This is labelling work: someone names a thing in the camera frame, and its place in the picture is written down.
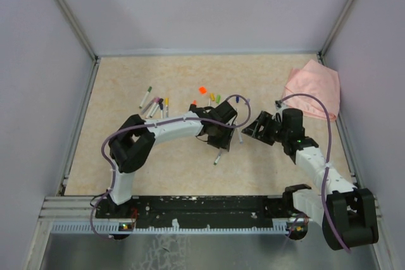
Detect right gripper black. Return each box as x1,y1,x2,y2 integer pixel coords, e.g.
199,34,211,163
242,111,289,145

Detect dark green cap marker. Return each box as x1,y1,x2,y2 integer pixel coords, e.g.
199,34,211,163
213,150,222,166

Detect lilac cap paint marker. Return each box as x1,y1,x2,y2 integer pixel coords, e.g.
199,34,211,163
236,128,244,144

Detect orange highlighter cap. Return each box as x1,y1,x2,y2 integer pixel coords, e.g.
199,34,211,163
199,87,207,94

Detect yellow cap paint marker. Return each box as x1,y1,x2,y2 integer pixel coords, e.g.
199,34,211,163
165,97,169,118

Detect green cap white marker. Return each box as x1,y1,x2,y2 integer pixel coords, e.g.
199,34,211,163
139,86,153,109

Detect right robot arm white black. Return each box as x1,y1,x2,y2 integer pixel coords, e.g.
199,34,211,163
242,108,379,250

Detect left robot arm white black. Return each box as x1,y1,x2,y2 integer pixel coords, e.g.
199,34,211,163
108,101,237,218

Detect grey transparent pen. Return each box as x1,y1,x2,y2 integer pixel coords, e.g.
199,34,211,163
140,97,159,115

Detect small blue cap marker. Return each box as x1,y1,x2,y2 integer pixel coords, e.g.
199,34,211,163
159,104,164,119

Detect black cap white marker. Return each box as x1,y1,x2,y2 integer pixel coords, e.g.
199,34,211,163
149,98,163,118

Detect pink cap white marker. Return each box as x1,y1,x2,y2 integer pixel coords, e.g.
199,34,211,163
146,97,160,118

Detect pink cloth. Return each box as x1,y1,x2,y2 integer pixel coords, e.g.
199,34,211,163
282,59,340,121

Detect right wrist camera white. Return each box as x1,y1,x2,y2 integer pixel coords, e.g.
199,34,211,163
275,101,286,115

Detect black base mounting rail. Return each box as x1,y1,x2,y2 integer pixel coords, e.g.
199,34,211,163
96,195,299,229

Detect grey slotted cable duct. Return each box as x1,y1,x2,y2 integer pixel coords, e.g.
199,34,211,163
51,221,288,235

